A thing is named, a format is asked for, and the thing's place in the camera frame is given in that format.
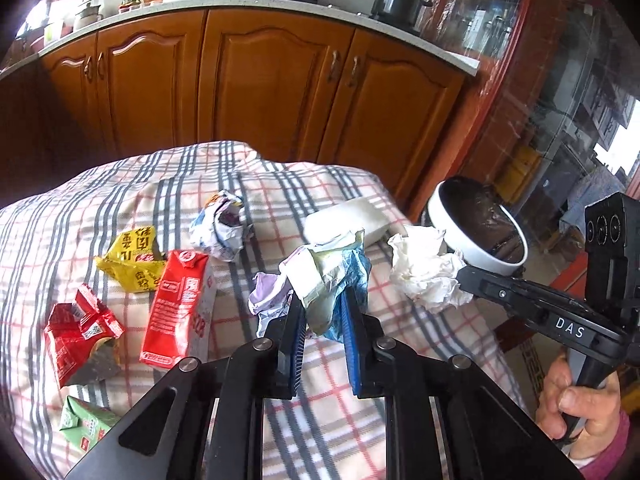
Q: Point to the yellow snack packet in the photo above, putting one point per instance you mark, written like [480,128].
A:
[132,260]

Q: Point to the white tissue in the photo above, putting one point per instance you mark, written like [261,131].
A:
[425,270]

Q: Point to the yellow box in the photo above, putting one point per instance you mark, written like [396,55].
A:
[520,170]

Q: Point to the white blue wrapper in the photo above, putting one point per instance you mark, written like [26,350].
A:
[325,280]

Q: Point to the person's right forearm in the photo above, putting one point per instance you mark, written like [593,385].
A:
[607,452]

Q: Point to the red framed glass door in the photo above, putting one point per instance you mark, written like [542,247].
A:
[550,85]

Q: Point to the wooden base cabinet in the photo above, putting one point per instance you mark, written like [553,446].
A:
[270,90]

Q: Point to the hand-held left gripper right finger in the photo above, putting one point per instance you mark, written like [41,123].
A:
[350,345]

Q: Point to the gas stove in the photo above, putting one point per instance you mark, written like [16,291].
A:
[350,7]

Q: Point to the person's right hand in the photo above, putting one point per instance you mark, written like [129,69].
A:
[587,405]

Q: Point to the grey kitchen countertop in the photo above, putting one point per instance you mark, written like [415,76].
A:
[225,5]

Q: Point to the white lidded pot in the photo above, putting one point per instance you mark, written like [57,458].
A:
[87,17]

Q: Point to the dark cooking pot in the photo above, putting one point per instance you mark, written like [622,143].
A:
[397,5]

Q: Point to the plaid blanket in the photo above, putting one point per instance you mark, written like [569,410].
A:
[100,195]

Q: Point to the crumpled red foil packet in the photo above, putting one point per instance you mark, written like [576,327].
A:
[75,340]

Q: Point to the white bin with black bag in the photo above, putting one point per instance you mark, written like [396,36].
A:
[475,220]

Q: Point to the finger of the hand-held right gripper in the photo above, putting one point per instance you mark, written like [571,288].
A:
[480,285]

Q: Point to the red drink carton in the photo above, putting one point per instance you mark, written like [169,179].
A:
[175,305]

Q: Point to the white tissue pack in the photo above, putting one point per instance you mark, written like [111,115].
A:
[350,217]

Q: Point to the crumpled purple paper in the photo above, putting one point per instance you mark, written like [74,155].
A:
[267,297]

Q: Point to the crumpled printed white wrapper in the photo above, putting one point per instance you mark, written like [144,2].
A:
[220,227]

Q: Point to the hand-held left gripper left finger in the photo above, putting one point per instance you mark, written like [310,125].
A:
[296,345]

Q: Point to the green drink carton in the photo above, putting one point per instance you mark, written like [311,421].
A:
[82,422]

